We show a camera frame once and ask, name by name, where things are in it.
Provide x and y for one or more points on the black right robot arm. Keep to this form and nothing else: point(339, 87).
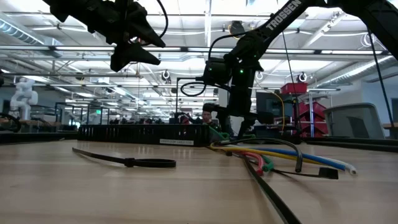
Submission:
point(283, 15)

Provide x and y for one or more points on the black zip tie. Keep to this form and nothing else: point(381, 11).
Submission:
point(273, 196)
point(328, 173)
point(130, 162)

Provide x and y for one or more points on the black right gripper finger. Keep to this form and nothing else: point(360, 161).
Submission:
point(225, 119)
point(247, 124)

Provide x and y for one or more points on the red bin stack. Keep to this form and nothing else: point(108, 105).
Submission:
point(311, 118)

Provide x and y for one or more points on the grey black glove green cuff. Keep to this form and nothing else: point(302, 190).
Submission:
point(222, 136)

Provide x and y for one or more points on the dark monitor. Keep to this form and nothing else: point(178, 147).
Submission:
point(273, 105)

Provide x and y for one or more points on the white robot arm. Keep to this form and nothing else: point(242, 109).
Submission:
point(23, 96)

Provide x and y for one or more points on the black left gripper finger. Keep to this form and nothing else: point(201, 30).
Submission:
point(129, 56)
point(147, 32)

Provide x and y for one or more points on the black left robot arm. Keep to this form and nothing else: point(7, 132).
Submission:
point(68, 9)

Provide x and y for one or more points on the black workstation railing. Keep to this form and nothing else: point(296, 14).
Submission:
point(73, 107)

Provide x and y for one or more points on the grey office chair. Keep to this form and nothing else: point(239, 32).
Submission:
point(354, 121)

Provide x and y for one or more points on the red storage bin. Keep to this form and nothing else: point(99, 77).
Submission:
point(293, 88)

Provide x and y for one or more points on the person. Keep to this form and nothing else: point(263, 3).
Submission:
point(206, 117)

